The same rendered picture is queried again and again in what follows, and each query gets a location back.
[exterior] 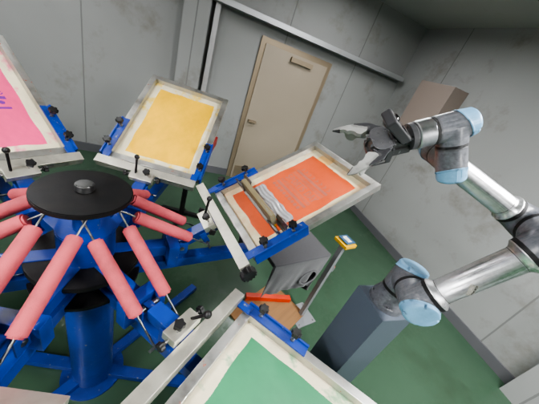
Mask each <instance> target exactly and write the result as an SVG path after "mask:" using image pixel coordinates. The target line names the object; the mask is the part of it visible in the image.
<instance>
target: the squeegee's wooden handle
mask: <svg viewBox="0 0 539 404"><path fill-rule="evenodd" d="M241 182H242V184H243V186H244V188H245V190H246V191H247V192H248V194H249V195H250V197H251V198H252V199H253V201H254V202H255V203H256V205H257V206H258V207H259V208H260V209H261V211H262V212H263V213H264V215H265V216H266V218H267V219H268V220H270V221H271V222H272V224H273V225H275V224H276V223H277V220H276V216H275V214H274V213H273V212H272V210H271V209H270V208H269V206H268V205H267V204H266V203H265V201H264V200H263V199H262V198H261V197H260V196H259V195H258V193H257V192H256V191H255V190H254V188H253V187H252V186H251V184H250V183H249V182H248V181H247V179H246V178H244V179H243V180H241Z"/></svg>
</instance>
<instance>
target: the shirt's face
mask: <svg viewBox="0 0 539 404"><path fill-rule="evenodd" d="M328 255H330V253H329V252H328V251H327V250H326V249H325V248H324V247H323V245H322V244H321V243H320V242H319V241H318V240H317V239H316V237H315V236H314V235H313V234H312V233H311V232H310V231H309V235H307V236H305V237H303V238H302V239H301V240H298V241H297V242H295V243H293V244H292V245H290V246H288V247H287V248H284V249H283V250H282V251H280V252H278V253H276V254H274V255H273V256H271V257H269V259H270V260H271V262H272V263H273V265H274V267H275V266H277V265H284V264H289V263H293V262H297V261H304V260H309V259H313V258H317V257H324V256H328Z"/></svg>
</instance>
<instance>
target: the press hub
mask: <svg viewBox="0 0 539 404"><path fill-rule="evenodd" d="M26 199H27V202H28V204H29V205H30V206H31V207H32V208H33V209H34V210H36V211H37V212H40V213H42V214H44V215H47V216H51V217H54V218H59V219H61V220H60V221H59V222H58V223H57V224H56V225H55V227H54V230H52V231H49V232H47V233H46V234H44V235H42V236H40V237H39V238H38V240H37V241H36V243H35V244H34V246H33V248H32V249H31V251H34V250H43V249H52V248H56V252H57V250H58V249H59V246H60V245H61V244H62V242H63V240H64V239H65V237H66V236H67V235H70V234H72V235H76V233H77V232H78V231H79V229H80V227H81V225H82V224H83V223H82V221H81V220H88V221H87V223H86V225H87V227H88V228H89V230H90V232H91V234H92V236H93V237H94V238H95V240H96V239H99V238H100V239H103V240H104V242H105V244H106V245H107V247H108V249H109V250H110V252H111V254H112V256H113V257H114V259H115V261H116V263H117V265H118V266H119V267H120V269H121V270H122V271H123V272H124V273H125V274H127V275H128V276H129V277H130V278H131V279H132V280H133V281H136V278H137V276H138V273H139V267H135V266H136V264H137V263H138V259H137V257H136V255H135V253H134V252H133V251H128V252H115V250H116V243H120V242H128V241H127V239H126V237H125V236H124V234H123V230H124V228H123V227H121V226H119V227H118V228H116V223H115V221H114V220H113V219H112V218H111V217H110V216H111V215H114V214H116V213H118V212H121V211H122V210H124V209H125V208H126V207H127V206H128V205H129V204H130V203H131V202H132V199H133V190H132V187H131V186H130V185H129V184H128V183H127V182H126V181H125V180H122V179H121V178H119V177H118V176H114V175H111V174H108V173H105V172H97V171H89V170H71V171H64V172H56V173H52V174H49V175H46V176H43V177H41V178H39V179H37V180H36V181H34V182H33V183H32V184H30V186H29V187H28V188H27V190H26ZM79 236H80V237H82V238H83V243H82V245H81V246H80V248H79V251H78V252H77V253H76V255H75V257H74V259H73V261H72V262H71V264H70V266H69V267H72V268H79V269H80V270H79V271H78V272H77V273H76V274H75V275H74V276H73V277H72V279H71V280H70V281H69V282H68V283H67V284H66V285H65V287H64V288H63V290H62V293H76V295H75V296H74V297H73V298H72V300H71V301H70V302H69V304H68V305H67V306H66V307H65V309H64V312H66V314H65V315H64V316H65V322H66V328H67V340H68V346H69V353H70V359H71V371H72V372H71V371H65V370H63V371H62V373H61V375H60V379H59V386H61V385H62V384H64V383H65V382H66V381H68V380H69V379H70V378H72V377H73V378H74V380H75V381H76V382H77V383H79V387H78V388H77V389H76V390H74V391H73V392H72V393H71V394H69V396H70V400H72V401H77V402H82V401H87V400H91V399H93V398H96V397H99V396H100V395H101V394H103V393H105V392H106V391H107V390H109V389H110V388H111V387H112V386H113V385H114V384H115V382H116V381H117V379H118V378H109V377H107V373H108V372H109V370H110V369H111V366H112V364H116V365H122V366H123V365H124V359H123V355H122V353H119V354H118V355H117V356H116V357H114V358H113V328H114V309H113V308H112V307H111V306H110V305H109V304H108V303H110V300H109V298H108V297H106V296H105V295H104V294H103V293H102V292H101V291H100V290H99V289H101V288H104V287H107V286H109V284H108V283H107V280H106V279H105V277H104V275H102V274H101V273H100V272H99V271H98V270H97V269H96V268H95V267H94V266H96V265H97V264H96V262H95V259H94V258H93V256H92V255H91V253H90V251H89V249H88V247H87V246H88V243H90V242H91V241H92V239H91V238H90V236H89V234H88V232H87V230H86V229H85V227H83V229H82V231H81V233H80V234H79ZM50 262H51V260H49V261H36V262H28V263H22V271H23V273H24V276H25V277H26V279H27V280H28V281H29V282H30V283H27V284H26V289H27V292H28V293H29V295H30V293H31V291H32V290H33V288H34V287H35V285H36V284H37V282H38V281H39V278H40V277H41V276H42V274H43V272H44V271H45V269H46V268H47V266H48V265H49V263H50Z"/></svg>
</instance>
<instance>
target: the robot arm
mask: <svg viewBox="0 0 539 404"><path fill-rule="evenodd" d="M381 116H382V118H383V126H384V127H383V126H377V125H375V124H373V123H354V124H351V125H346V126H342V127H337V128H335V129H333V131H332V132H336V133H344V134H345V136H346V139H348V140H354V139H356V138H361V139H365V138H366V137H367V139H365V140H364V143H363V145H364V150H365V152H366V155H365V157H364V159H363V160H361V161H359V162H358V164H357V165H355V166H354V167H352V168H351V169H350V171H349V172H348V173H347V175H348V176H352V175H355V174H359V175H360V176H361V175H362V174H363V173H364V172H365V171H366V170H367V169H368V168H369V167H370V166H372V167H373V166H376V165H380V164H385V163H390V161H391V157H392V156H397V155H400V154H403V153H407V152H409V151H410V150H413V149H418V152H419V155H420V157H421V158H422V159H423V160H426V161H427V162H428V163H429V164H430V165H431V166H433V167H434V168H435V174H436V181H437V182H439V183H442V184H457V185H458V186H459V187H460V188H462V189H463V190H464V191H466V192H467V193H468V194H469V195H470V196H472V197H473V198H474V199H476V200H477V201H478V202H480V203H481V204H482V205H484V206H485V207H486V208H487V209H488V210H489V211H491V216H492V217H493V218H494V219H496V220H497V221H498V222H499V223H500V224H501V225H502V226H503V227H504V228H505V229H506V230H507V231H508V232H509V234H510V235H511V236H512V237H513V238H512V239H510V240H509V242H508V245H507V247H505V248H503V249H501V250H499V251H496V252H494V253H492V254H490V255H487V256H486V257H483V258H480V259H479V260H477V261H474V262H472V263H470V264H468V265H465V266H463V267H461V268H459V269H456V270H454V271H452V272H450V273H447V274H445V275H443V276H442V277H438V278H436V279H435V280H429V279H428V278H429V273H428V271H427V270H426V269H425V268H424V267H423V266H421V265H420V264H418V263H416V262H415V261H412V260H410V259H407V258H401V259H400V260H399V261H398V262H397V263H395V266H394V267H393V268H392V270H391V271H390V272H389V273H388V274H387V276H386V277H385V278H384V279H383V281H380V282H379V283H378V284H376V285H373V286H372V287H371V289H370V291H369V295H370V298H371V300H372V302H373V303H374V304H375V306H376V307H377V308H378V309H379V310H381V311H382V312H383V313H385V314H387V315H389V316H392V317H399V316H400V315H401V314H402V315H403V317H404V318H405V319H406V320H407V321H409V322H410V323H412V324H413V325H418V326H432V325H436V324H437V323H438V322H440V319H441V313H443V312H446V311H448V308H449V305H450V304H451V303H454V302H456V301H459V300H462V299H464V298H466V297H470V296H471V295H474V294H476V293H480V292H482V291H485V290H486V289H490V288H492V287H494V286H497V285H500V284H502V283H505V282H507V281H511V280H512V279H515V278H517V277H520V276H523V275H525V274H527V273H539V208H537V207H535V206H533V205H532V204H530V203H528V202H527V201H526V200H524V199H523V198H521V197H519V196H513V195H512V194H511V193H509V192H508V191H507V190H505V189H504V188H502V187H501V186H500V185H499V184H498V183H497V182H496V181H494V180H493V179H491V178H490V177H489V176H487V175H486V174H485V173H484V172H482V171H481V170H480V169H479V168H478V167H476V166H475V165H474V164H472V163H471V162H470V161H469V160H468V146H469V137H472V136H473V135H476V134H477V133H479V132H480V129H481V128H482V126H483V117H482V115H481V113H480V112H479V111H478V110H477V109H475V108H474V107H467V108H463V109H459V110H453V111H450V112H446V113H443V114H440V115H434V116H431V117H428V118H425V119H419V120H416V121H413V122H411V123H406V124H405V125H403V124H402V123H401V122H400V118H399V116H398V115H397V114H396V113H394V112H393V111H392V109H390V108H389V109H387V110H385V111H384V112H383V113H382V114H381ZM367 134H369V136H367ZM383 160H385V162H383V163H380V162H382V161H383ZM378 163H379V164H378Z"/></svg>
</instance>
